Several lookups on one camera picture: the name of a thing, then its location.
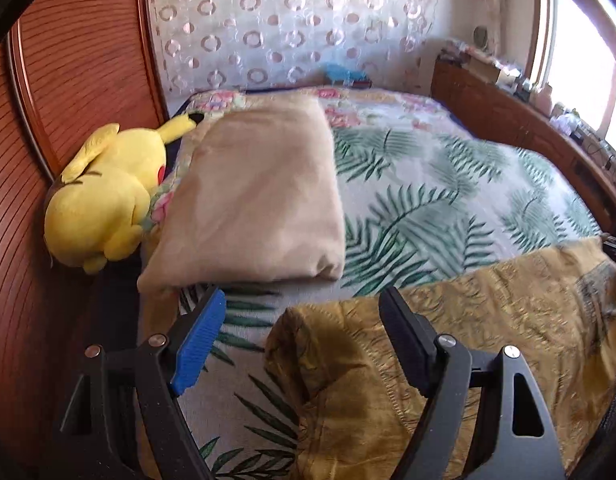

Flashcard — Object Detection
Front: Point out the blue item at headboard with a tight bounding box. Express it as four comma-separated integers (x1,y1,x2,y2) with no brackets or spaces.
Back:
324,63,372,89

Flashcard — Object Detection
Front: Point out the folded beige blanket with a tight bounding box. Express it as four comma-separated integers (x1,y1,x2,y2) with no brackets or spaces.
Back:
138,93,345,294

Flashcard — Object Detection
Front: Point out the floral quilt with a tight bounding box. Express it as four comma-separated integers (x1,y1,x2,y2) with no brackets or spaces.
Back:
146,87,476,240

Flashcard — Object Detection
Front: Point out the brown patterned shirt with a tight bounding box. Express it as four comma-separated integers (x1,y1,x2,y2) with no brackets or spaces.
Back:
265,237,616,479

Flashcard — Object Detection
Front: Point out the wooden side cabinet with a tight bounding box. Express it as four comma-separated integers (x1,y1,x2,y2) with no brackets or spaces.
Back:
430,58,616,236

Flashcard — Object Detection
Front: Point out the green leaf bed sheet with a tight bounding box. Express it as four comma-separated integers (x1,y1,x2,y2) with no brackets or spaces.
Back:
181,125,600,479

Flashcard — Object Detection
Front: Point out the yellow Pikachu plush toy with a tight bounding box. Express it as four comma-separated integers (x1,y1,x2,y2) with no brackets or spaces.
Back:
43,114,203,274

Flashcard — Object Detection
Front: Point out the cardboard box on cabinet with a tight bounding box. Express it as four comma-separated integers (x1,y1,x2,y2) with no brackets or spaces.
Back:
465,58,521,86

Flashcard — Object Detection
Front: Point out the window with wooden frame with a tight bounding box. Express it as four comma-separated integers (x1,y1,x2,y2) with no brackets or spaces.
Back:
538,0,616,141

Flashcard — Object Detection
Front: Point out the sheer circle-patterned curtain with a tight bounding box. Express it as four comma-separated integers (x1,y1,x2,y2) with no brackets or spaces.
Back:
148,0,437,101

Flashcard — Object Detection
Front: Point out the small round fan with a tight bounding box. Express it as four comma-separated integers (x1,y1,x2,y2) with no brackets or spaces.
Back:
472,25,490,52

